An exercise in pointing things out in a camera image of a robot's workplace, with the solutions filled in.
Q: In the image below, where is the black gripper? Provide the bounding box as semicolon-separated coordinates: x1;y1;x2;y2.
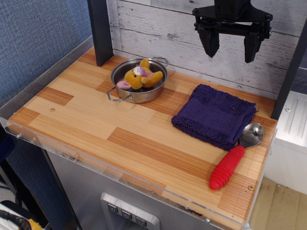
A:
192;0;273;63

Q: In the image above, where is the brown plush rabbit toy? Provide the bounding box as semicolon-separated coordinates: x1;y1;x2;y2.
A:
117;59;163;90

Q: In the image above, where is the purple folded rag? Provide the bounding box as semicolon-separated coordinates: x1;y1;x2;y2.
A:
171;84;257;150

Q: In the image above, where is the small steel pot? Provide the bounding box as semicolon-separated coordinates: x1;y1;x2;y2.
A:
107;57;169;104

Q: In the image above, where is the white ribbed side block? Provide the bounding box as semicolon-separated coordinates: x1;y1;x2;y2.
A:
276;91;307;147

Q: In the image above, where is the clear acrylic front guard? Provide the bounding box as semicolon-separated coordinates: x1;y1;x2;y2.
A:
0;101;277;230

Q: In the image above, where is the stainless steel cabinet front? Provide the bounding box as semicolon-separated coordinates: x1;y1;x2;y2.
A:
47;151;218;230

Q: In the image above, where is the silver button control panel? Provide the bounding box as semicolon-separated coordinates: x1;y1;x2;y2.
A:
100;192;160;230

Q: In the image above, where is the black yellow bag corner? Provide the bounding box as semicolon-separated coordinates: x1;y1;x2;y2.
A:
0;210;43;230

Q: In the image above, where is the black right upright post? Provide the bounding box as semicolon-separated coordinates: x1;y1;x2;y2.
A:
271;22;307;120

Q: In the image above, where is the black upright post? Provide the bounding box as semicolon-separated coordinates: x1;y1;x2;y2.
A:
271;22;307;120
87;0;113;66

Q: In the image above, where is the red handled metal spoon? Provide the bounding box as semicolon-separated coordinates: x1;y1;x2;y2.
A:
209;123;264;190

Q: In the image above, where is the black left upright post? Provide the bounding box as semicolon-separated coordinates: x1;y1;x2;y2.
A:
87;0;113;66

